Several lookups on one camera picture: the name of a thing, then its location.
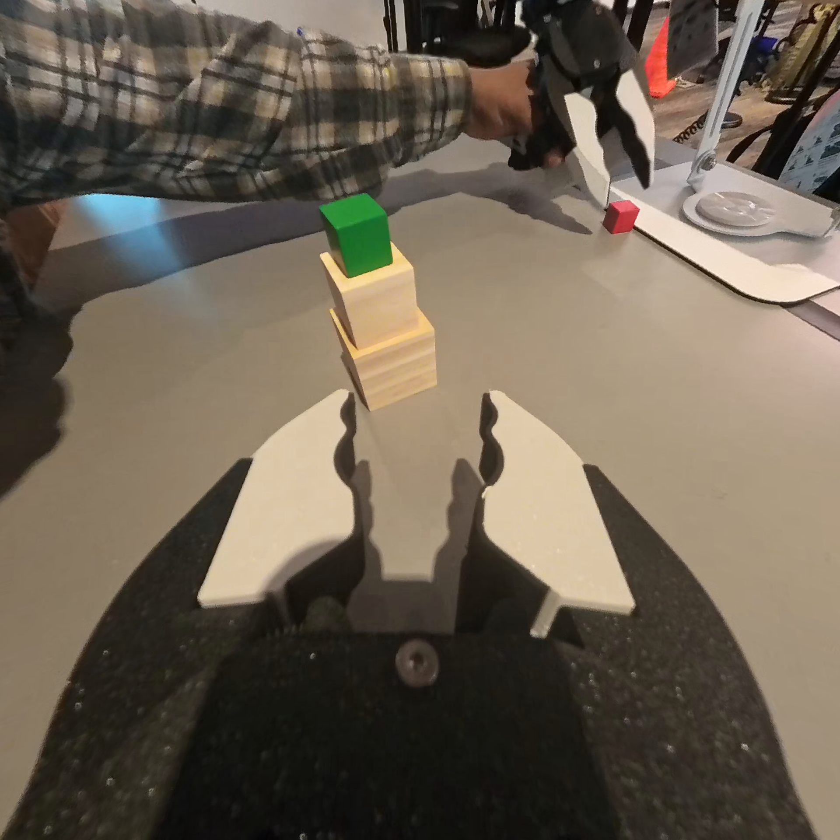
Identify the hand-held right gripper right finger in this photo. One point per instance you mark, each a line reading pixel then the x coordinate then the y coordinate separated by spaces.
pixel 558 525

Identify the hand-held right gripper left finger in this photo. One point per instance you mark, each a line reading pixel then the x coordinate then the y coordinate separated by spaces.
pixel 282 499

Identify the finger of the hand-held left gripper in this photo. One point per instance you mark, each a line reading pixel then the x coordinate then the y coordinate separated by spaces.
pixel 640 105
pixel 587 151

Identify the small red wooden cube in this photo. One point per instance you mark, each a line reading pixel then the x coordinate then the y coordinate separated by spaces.
pixel 620 218

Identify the large pale wooden cube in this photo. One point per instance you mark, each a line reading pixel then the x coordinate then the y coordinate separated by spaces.
pixel 394 374

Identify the medium pale wooden cube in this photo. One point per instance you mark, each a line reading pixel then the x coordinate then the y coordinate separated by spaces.
pixel 374 302

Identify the green wooden cube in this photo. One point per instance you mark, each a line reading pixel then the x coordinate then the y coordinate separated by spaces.
pixel 358 236

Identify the person's left forearm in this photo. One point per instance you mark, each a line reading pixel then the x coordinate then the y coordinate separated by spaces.
pixel 197 98

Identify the person's left hand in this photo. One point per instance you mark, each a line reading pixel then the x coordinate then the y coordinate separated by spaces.
pixel 499 105

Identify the orange traffic cone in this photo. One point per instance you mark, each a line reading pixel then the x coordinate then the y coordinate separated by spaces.
pixel 659 65

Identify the grey printed sign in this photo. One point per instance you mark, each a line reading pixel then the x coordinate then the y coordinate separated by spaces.
pixel 692 33

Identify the white tablet stand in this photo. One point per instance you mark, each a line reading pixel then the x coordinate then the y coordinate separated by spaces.
pixel 728 85

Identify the printed display card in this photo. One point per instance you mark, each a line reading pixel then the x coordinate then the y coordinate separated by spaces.
pixel 817 151

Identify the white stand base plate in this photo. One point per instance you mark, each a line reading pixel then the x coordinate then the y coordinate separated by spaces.
pixel 722 262

